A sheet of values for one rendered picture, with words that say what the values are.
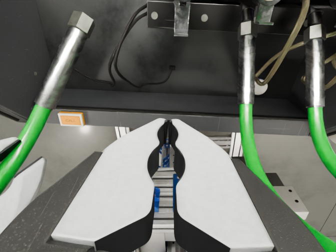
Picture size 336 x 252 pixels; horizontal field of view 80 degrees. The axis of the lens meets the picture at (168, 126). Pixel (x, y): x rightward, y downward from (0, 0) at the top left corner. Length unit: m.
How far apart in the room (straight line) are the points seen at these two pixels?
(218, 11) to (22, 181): 0.33
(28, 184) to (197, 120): 0.34
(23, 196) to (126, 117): 0.30
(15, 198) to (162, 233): 0.61
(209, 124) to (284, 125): 0.17
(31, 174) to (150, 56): 0.40
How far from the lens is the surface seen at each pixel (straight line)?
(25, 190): 0.20
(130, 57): 0.53
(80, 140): 1.80
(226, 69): 0.54
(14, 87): 0.50
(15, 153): 0.21
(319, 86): 0.29
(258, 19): 0.24
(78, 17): 0.23
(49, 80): 0.21
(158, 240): 0.79
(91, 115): 0.48
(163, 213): 0.74
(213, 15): 0.36
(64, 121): 0.49
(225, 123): 0.46
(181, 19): 0.23
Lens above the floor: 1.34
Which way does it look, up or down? 59 degrees down
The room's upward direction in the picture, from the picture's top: 177 degrees counter-clockwise
